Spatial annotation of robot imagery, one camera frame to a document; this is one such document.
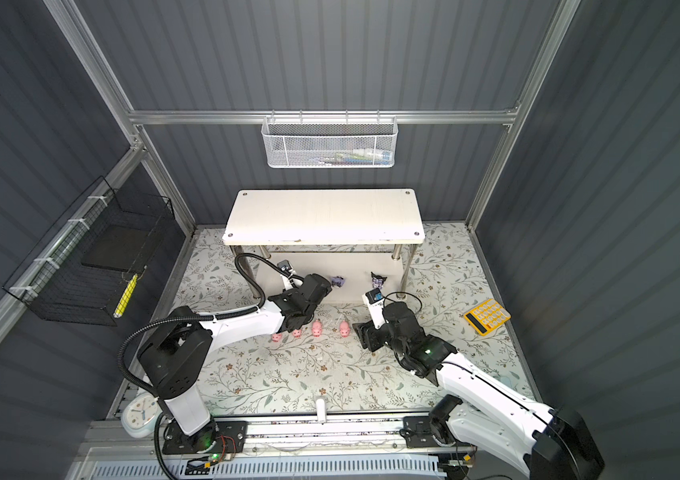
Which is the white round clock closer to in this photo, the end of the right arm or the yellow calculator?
the end of the right arm

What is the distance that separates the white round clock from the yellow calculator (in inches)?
36.7

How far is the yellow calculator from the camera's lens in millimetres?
931

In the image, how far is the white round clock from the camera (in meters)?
0.74
